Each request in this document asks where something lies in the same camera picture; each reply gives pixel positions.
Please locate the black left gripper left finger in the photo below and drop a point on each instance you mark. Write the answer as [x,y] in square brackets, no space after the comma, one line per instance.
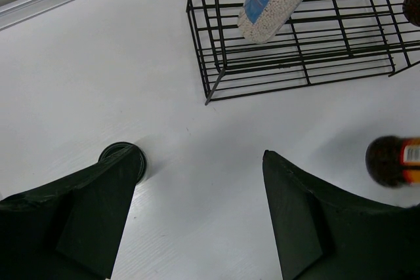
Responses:
[70,228]

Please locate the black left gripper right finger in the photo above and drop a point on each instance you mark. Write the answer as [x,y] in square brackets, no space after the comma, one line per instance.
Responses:
[324,232]

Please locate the clear jar black lid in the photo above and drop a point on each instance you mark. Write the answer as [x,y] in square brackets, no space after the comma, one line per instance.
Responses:
[137,159]

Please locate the red lid sauce jar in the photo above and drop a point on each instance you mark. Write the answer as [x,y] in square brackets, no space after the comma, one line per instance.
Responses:
[393,161]
[411,11]

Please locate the black wire rack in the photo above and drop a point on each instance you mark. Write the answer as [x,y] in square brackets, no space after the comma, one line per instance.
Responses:
[324,41]

